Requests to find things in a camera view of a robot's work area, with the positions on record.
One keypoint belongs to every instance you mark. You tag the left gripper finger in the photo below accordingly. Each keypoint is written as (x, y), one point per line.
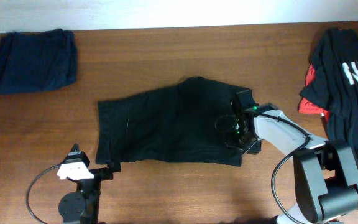
(75, 148)
(114, 167)

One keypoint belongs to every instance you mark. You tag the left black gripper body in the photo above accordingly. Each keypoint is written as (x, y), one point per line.
(91, 188)

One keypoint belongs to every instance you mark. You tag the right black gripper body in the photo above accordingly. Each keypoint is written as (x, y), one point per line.
(245, 141)

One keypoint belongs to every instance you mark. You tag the black shorts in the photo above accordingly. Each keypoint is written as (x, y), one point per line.
(187, 122)

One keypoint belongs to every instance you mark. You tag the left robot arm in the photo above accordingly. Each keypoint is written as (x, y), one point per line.
(82, 205)

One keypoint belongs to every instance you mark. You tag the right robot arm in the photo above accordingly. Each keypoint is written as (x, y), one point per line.
(325, 172)

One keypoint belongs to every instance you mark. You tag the red garment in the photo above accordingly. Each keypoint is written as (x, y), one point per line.
(307, 107)

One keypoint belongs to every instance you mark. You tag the folded navy blue garment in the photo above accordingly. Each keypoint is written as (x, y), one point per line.
(32, 63)

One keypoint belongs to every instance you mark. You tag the black printed t-shirt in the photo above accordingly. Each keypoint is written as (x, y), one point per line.
(335, 86)

